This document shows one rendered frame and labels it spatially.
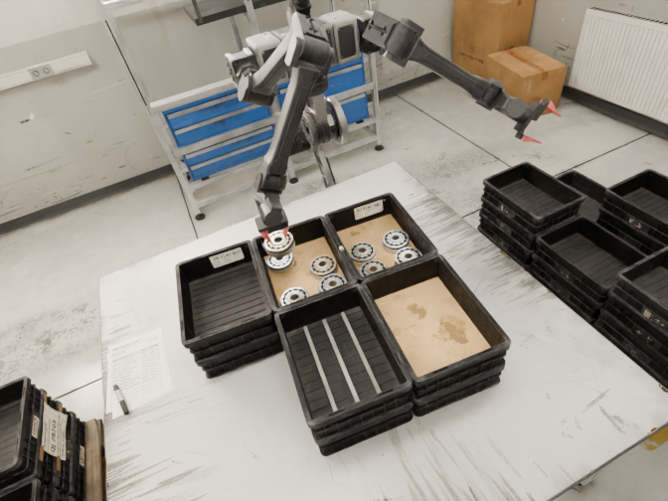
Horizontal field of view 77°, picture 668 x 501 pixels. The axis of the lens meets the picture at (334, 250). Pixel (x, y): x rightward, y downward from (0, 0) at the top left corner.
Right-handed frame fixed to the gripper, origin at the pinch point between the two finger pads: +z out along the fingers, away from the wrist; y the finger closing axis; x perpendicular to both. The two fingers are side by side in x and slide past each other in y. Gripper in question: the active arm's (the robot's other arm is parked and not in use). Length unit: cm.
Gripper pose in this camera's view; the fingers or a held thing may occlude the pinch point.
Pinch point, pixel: (277, 239)
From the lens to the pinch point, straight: 143.2
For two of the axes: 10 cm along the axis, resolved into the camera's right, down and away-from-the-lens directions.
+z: 1.5, 6.8, 7.2
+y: 9.4, -3.3, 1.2
